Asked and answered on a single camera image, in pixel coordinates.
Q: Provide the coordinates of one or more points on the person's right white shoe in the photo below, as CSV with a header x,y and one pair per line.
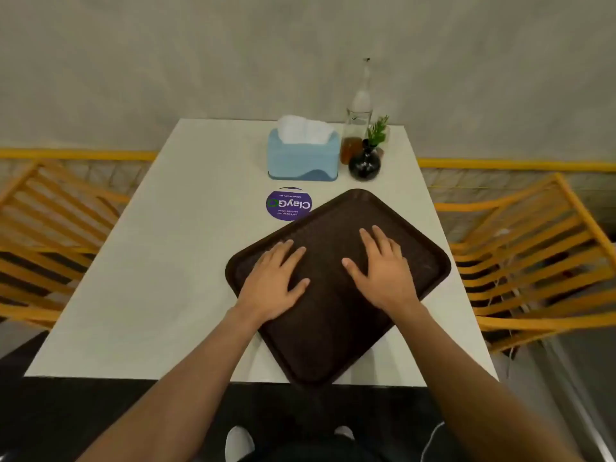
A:
x,y
344,432

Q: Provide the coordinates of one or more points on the person's right thumb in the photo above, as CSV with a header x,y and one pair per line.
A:
x,y
355,269

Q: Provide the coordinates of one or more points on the person's left hand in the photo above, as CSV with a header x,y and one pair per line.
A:
x,y
269,291

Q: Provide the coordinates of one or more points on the person's left white shoe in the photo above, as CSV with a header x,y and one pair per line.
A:
x,y
239,445

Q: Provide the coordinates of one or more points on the person's right forearm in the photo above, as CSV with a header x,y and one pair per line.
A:
x,y
471,380

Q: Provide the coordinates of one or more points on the black round vase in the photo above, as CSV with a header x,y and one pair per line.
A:
x,y
364,163

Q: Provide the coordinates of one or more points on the purple round sticker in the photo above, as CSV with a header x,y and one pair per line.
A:
x,y
288,204

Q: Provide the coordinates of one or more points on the person's right middle finger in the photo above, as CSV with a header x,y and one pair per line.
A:
x,y
381,241

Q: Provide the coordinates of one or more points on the person's left forearm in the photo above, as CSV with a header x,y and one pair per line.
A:
x,y
192,384

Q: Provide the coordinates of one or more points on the clear glass bottle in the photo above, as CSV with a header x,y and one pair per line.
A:
x,y
358,120

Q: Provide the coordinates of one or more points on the dark brown plastic tray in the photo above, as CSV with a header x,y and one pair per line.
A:
x,y
332,322

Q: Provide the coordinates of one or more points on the white tissues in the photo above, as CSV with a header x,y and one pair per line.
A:
x,y
303,128

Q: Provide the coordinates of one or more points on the person's right hand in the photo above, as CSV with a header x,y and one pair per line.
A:
x,y
387,279

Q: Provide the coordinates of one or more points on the person's left thumb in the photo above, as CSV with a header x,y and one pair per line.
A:
x,y
299,287

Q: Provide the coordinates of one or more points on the person's dark trousers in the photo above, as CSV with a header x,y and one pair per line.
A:
x,y
313,451

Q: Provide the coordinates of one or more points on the orange slatted wooden chair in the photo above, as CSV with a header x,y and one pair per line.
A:
x,y
48,245
529,264

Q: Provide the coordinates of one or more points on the person's left little finger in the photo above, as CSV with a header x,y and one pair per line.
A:
x,y
266,258

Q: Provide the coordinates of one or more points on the yellow wall rail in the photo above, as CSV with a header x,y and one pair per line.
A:
x,y
519,165
72,154

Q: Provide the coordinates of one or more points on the person's left middle finger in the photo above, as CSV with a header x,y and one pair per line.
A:
x,y
285,251

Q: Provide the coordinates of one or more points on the green plant sprig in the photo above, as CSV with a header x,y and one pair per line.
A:
x,y
378,131

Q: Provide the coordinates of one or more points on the blue tissue box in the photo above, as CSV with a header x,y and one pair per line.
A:
x,y
303,161

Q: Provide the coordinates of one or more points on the person's white shoe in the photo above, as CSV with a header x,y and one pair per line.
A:
x,y
344,432
239,445

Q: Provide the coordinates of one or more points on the person's right little finger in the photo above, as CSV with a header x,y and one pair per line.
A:
x,y
404,259

